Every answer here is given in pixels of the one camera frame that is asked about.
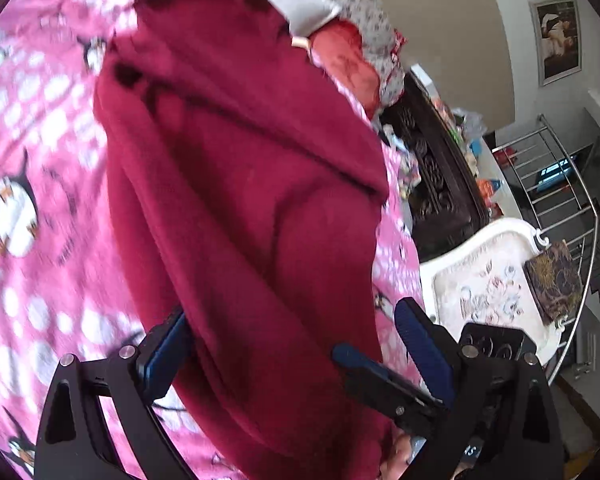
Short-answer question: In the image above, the person's right hand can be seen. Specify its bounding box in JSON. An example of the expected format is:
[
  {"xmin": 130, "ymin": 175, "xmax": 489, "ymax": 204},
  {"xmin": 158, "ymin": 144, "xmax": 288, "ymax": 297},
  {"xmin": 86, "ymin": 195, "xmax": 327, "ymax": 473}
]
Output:
[{"xmin": 379, "ymin": 434, "xmax": 426, "ymax": 480}]

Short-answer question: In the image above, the framed wall picture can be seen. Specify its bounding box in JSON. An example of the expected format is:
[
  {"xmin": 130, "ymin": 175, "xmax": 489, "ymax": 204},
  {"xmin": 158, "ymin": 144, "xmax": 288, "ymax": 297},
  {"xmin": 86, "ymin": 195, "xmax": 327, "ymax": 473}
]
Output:
[{"xmin": 529, "ymin": 0, "xmax": 582, "ymax": 87}]

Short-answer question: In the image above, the dark red fleece garment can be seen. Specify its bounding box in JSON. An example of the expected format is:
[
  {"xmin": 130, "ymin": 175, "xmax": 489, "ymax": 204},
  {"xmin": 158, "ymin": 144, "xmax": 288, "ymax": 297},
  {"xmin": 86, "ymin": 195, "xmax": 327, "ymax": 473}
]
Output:
[{"xmin": 94, "ymin": 0, "xmax": 390, "ymax": 479}]

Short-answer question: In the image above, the dark carved wooden headboard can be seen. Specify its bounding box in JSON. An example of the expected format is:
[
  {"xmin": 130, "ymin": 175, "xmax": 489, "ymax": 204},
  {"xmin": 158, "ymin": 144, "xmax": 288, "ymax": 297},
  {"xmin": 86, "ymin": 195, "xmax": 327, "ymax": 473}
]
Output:
[{"xmin": 380, "ymin": 74, "xmax": 489, "ymax": 262}]

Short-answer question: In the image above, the pink penguin blanket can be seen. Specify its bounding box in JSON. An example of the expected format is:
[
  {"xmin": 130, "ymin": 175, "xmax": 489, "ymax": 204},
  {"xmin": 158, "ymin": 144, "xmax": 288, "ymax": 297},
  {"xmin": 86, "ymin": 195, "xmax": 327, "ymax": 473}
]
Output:
[{"xmin": 0, "ymin": 0, "xmax": 426, "ymax": 480}]

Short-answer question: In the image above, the floral pillow right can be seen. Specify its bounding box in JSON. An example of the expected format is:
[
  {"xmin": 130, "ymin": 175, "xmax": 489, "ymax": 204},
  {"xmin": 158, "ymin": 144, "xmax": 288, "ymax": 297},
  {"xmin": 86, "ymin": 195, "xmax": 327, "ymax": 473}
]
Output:
[{"xmin": 332, "ymin": 0, "xmax": 405, "ymax": 107}]

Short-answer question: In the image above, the red heart cushion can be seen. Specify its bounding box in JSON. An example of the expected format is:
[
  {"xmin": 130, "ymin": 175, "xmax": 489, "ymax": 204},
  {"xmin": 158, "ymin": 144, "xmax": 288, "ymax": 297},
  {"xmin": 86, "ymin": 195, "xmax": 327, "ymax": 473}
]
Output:
[{"xmin": 310, "ymin": 18, "xmax": 380, "ymax": 119}]

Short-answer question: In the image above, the dark patterned cushion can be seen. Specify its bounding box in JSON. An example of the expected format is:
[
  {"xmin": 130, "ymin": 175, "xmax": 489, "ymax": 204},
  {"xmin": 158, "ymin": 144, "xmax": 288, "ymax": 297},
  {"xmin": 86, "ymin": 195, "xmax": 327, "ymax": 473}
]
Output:
[{"xmin": 524, "ymin": 240, "xmax": 583, "ymax": 324}]

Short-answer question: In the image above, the white ornate floral chair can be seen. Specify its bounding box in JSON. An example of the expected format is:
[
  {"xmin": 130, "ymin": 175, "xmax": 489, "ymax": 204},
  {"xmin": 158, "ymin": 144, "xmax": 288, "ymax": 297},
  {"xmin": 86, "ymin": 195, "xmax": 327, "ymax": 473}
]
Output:
[{"xmin": 419, "ymin": 218, "xmax": 564, "ymax": 365}]

